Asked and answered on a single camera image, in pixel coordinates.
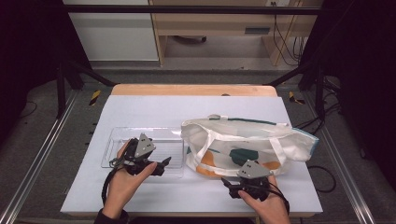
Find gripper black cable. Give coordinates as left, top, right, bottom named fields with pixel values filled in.
left=264, top=181, right=291, bottom=217
left=100, top=158, right=126, bottom=207

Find wooden table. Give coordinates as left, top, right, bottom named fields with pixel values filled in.
left=64, top=83, right=316, bottom=218

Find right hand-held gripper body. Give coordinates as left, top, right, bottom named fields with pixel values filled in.
left=232, top=160, right=272, bottom=202

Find white patterned tote bag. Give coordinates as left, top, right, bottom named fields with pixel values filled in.
left=180, top=114, right=320, bottom=179

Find white cabinet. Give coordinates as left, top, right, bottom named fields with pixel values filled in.
left=63, top=0, right=160, bottom=62

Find black floor cable loop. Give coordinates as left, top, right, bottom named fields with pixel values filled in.
left=306, top=164, right=337, bottom=194

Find light wooden desk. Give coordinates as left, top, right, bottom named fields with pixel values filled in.
left=148, top=0, right=325, bottom=67

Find clear plastic tray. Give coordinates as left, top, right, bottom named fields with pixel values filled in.
left=101, top=126, right=186, bottom=180

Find pale blue table mat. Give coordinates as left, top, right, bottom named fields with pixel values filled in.
left=60, top=94, right=323, bottom=215

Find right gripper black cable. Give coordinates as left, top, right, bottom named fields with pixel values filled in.
left=264, top=181, right=291, bottom=217

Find yellow-handled tool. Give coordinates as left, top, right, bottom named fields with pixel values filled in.
left=288, top=91, right=306, bottom=106
left=89, top=90, right=103, bottom=107

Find person's left hand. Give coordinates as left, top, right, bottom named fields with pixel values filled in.
left=102, top=139, right=159, bottom=218

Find black metal stand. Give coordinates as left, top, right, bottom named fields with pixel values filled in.
left=55, top=60, right=118, bottom=119
left=266, top=59, right=329, bottom=121

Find black horizontal frame bar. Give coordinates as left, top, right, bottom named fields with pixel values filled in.
left=61, top=5, right=325, bottom=17

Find black hanging cables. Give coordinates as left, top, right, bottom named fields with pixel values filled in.
left=272, top=2, right=308, bottom=67

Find black curtain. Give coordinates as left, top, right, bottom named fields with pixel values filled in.
left=0, top=0, right=92, bottom=147
left=298, top=0, right=396, bottom=190

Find dark object under desk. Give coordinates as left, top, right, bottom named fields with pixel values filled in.
left=172, top=35, right=208, bottom=45

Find aluminium floor rail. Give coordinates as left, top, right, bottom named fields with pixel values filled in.
left=0, top=89, right=80, bottom=224
left=302, top=91, right=378, bottom=224

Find yellow-handled tool right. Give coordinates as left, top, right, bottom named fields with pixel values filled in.
left=288, top=91, right=306, bottom=106

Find thin black floor cable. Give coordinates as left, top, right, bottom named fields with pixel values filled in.
left=19, top=100, right=38, bottom=119

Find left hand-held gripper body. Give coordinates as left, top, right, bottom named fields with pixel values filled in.
left=120, top=133, right=166, bottom=176

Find black floor cables bundle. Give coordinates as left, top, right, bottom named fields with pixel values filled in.
left=292, top=76, right=343, bottom=136

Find person's right hand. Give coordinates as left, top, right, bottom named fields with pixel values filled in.
left=237, top=175, right=291, bottom=224

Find yellow-handled tool left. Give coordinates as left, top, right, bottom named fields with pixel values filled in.
left=89, top=90, right=103, bottom=107

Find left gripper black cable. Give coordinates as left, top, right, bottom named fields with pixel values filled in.
left=100, top=158, right=126, bottom=207

